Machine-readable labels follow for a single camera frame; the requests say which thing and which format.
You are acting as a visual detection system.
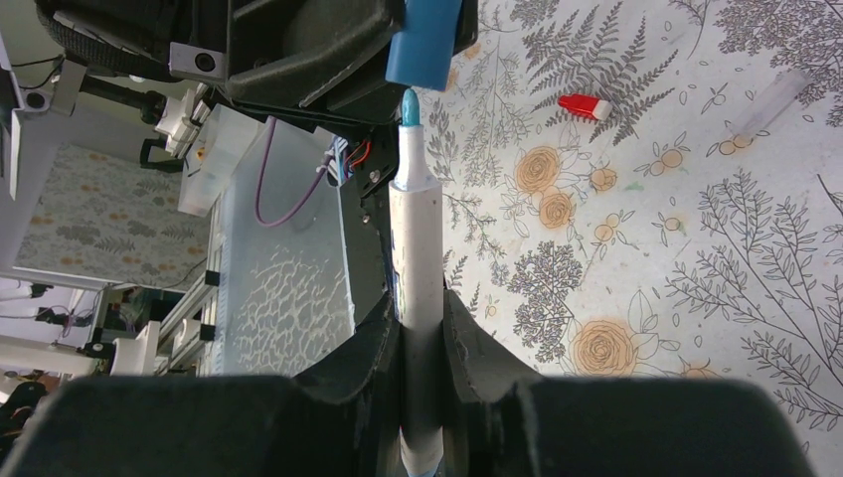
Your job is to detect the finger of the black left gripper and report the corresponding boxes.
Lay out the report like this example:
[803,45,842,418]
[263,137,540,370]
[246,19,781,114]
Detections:
[225,0,406,107]

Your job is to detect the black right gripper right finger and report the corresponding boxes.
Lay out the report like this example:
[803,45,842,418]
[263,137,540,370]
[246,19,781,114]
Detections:
[442,290,812,476]

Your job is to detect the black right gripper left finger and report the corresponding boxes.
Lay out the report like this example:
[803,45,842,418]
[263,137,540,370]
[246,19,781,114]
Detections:
[1,295,401,476]

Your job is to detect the blue pen cap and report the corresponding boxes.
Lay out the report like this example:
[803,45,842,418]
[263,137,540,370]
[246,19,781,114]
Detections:
[385,0,462,91]

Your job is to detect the white pen blue tip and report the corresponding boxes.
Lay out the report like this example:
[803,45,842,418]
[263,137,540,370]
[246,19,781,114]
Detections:
[389,88,443,476]

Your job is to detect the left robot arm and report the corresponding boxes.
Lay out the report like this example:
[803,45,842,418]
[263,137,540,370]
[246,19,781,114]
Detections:
[36,1,406,108]

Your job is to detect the floral patterned mat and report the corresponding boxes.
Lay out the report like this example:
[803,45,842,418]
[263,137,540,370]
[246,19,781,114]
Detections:
[421,1,842,476]

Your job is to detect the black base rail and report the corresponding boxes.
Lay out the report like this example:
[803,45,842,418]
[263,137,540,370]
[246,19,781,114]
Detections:
[338,122,399,326]

